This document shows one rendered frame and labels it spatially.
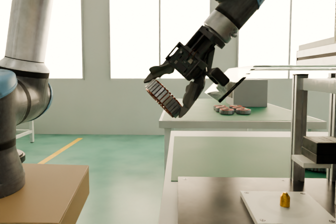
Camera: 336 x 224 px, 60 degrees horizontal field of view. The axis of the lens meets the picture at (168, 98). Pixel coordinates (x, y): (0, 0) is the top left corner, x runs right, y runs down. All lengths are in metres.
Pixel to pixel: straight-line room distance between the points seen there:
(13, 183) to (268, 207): 0.51
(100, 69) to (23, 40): 4.54
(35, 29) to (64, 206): 0.39
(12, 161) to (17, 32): 0.28
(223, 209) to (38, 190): 0.38
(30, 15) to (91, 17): 4.66
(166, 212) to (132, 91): 4.51
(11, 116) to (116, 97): 4.60
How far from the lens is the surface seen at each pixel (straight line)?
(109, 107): 5.24
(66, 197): 0.62
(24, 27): 0.73
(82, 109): 5.38
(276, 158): 1.14
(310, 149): 0.65
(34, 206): 0.60
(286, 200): 0.67
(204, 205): 0.67
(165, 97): 0.69
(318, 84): 0.73
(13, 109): 0.64
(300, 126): 0.84
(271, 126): 2.04
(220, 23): 0.67
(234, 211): 0.66
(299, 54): 0.85
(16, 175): 0.66
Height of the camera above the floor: 1.05
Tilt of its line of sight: 4 degrees down
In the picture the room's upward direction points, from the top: straight up
